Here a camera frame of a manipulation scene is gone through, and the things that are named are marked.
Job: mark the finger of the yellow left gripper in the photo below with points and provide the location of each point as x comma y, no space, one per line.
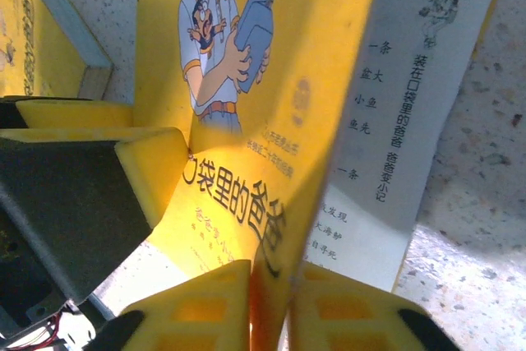
156,170
82,114

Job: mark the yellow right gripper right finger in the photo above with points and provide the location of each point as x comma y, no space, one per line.
345,314

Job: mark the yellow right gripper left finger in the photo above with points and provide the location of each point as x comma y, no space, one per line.
205,310

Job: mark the thick yellow cartoon book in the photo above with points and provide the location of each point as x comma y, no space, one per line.
308,59

